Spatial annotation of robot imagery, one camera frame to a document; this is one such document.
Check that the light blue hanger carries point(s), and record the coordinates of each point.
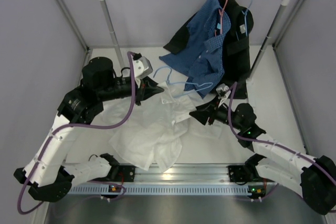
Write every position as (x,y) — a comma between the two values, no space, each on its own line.
(198,87)

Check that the blue hanger under black shirt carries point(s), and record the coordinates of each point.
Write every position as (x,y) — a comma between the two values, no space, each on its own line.
(242,21)

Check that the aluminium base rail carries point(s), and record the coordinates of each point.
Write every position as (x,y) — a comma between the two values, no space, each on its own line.
(178,173)

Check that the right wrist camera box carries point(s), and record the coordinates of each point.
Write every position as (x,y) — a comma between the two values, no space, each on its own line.
(223,92)

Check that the aluminium frame post left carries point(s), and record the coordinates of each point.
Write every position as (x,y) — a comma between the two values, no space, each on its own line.
(71,22)

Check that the pink wire hanger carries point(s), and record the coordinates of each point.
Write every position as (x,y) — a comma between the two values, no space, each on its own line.
(219,27)

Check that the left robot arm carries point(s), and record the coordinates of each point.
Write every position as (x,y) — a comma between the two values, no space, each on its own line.
(46,177)

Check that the white shirt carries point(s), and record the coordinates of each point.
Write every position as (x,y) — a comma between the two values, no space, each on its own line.
(153,132)

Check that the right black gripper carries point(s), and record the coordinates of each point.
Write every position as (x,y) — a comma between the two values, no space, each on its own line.
(203,113)

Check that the blue checked shirt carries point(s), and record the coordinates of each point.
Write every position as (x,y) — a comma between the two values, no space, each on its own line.
(201,59)

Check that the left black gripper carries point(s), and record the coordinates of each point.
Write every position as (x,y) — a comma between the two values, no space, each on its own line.
(148,87)

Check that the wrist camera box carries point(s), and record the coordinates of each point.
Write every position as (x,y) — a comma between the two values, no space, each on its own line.
(142,66)
(223,92)

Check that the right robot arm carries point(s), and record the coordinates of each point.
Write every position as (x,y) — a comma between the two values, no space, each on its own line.
(311,178)

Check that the aluminium frame post right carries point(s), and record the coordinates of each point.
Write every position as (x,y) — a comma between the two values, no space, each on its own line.
(289,21)

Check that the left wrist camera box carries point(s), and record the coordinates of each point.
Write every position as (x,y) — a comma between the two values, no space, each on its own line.
(142,66)

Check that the aluminium frame post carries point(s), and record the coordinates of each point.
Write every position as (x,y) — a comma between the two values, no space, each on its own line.
(289,21)
(71,22)

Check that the perforated cable duct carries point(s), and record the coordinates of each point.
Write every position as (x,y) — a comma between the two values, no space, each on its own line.
(184,190)

